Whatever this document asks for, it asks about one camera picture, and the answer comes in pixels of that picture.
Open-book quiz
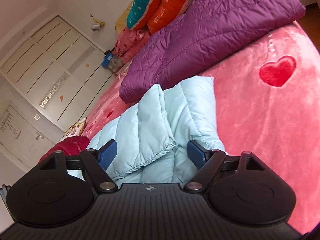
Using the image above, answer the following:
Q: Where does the light blue down jacket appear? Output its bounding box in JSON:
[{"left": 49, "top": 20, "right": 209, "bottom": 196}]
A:
[{"left": 88, "top": 76, "right": 225, "bottom": 185}]

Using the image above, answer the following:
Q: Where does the dark red down jacket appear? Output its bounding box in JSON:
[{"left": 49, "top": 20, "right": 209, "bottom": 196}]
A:
[{"left": 38, "top": 135, "right": 90, "bottom": 163}]

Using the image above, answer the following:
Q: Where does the floral small cushion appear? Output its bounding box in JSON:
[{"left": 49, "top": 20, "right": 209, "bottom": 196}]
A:
[{"left": 60, "top": 118, "right": 87, "bottom": 142}]

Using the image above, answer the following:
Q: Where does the white door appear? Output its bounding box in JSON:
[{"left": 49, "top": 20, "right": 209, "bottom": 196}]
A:
[{"left": 1, "top": 105, "right": 54, "bottom": 172}]

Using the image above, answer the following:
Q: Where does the pink heart bed blanket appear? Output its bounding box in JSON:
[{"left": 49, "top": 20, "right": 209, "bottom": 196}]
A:
[{"left": 81, "top": 21, "right": 320, "bottom": 235}]

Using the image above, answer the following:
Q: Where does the white wardrobe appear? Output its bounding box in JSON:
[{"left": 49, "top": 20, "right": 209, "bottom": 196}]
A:
[{"left": 1, "top": 17, "right": 116, "bottom": 131}]

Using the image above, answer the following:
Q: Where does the blue storage box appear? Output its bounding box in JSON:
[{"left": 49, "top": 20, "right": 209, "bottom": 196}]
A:
[{"left": 101, "top": 50, "right": 124, "bottom": 73}]

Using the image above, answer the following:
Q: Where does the purple down jacket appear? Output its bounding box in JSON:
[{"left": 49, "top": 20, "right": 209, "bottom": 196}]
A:
[{"left": 119, "top": 0, "right": 305, "bottom": 103}]

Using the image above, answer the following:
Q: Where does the pink heart pillow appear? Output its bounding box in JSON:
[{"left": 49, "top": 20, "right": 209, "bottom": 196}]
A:
[{"left": 115, "top": 27, "right": 150, "bottom": 64}]

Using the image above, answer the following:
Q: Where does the yellow headboard cover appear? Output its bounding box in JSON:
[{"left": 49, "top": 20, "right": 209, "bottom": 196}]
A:
[{"left": 115, "top": 2, "right": 133, "bottom": 35}]

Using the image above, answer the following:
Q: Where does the teal orange folded quilt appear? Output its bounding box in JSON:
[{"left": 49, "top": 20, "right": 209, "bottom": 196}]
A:
[{"left": 126, "top": 0, "right": 193, "bottom": 35}]

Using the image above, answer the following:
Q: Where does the wall hanging ornament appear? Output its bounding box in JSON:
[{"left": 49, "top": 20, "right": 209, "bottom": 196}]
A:
[{"left": 89, "top": 14, "right": 105, "bottom": 32}]

